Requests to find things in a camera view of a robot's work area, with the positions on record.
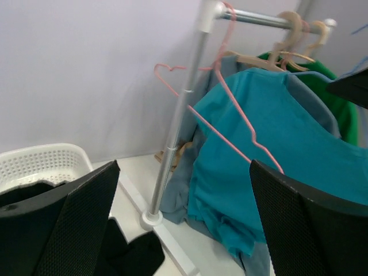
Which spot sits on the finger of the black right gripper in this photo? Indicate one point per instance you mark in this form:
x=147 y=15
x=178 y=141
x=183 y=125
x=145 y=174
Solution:
x=352 y=88

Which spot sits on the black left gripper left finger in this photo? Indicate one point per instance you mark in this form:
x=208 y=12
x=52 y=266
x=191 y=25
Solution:
x=59 y=232

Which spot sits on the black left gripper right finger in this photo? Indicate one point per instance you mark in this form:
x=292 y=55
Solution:
x=308 y=231

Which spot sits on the black t shirt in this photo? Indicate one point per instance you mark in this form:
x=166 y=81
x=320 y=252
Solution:
x=117 y=256

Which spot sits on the teal t shirt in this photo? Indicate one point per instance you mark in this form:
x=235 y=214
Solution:
x=269 y=125

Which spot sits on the light blue wire hanger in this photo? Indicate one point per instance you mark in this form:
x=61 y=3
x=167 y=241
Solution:
x=345 y=50

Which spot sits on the green t shirt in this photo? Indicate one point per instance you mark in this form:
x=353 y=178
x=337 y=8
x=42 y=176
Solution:
x=345 y=112

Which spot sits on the grey blue t shirt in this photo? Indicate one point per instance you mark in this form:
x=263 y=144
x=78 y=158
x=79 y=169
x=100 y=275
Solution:
x=176 y=194

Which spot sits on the beige t shirt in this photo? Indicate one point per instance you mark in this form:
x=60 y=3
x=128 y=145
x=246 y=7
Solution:
x=177 y=156

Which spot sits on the white perforated plastic basket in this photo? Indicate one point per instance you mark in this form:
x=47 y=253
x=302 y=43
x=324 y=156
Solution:
x=54 y=163

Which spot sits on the silver white clothes rack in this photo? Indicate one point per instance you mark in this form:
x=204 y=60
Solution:
x=151 y=219

